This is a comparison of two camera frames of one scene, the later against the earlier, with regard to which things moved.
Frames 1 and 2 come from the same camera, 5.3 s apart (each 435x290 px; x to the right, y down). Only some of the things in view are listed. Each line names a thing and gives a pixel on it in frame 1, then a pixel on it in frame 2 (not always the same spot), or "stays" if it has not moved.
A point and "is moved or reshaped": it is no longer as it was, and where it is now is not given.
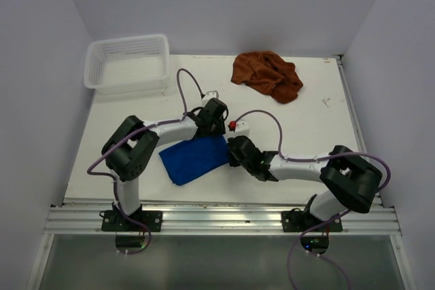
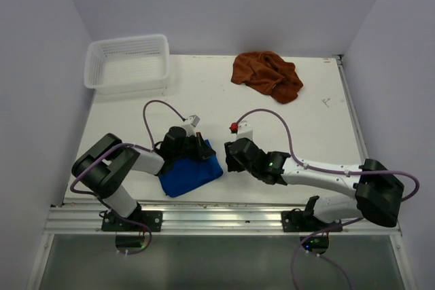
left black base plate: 113,221 stays
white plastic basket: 127,64 stays
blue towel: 186,158 is moved or reshaped
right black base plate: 297,221 stays
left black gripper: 219,128 to 206,150
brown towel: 269,73 stays
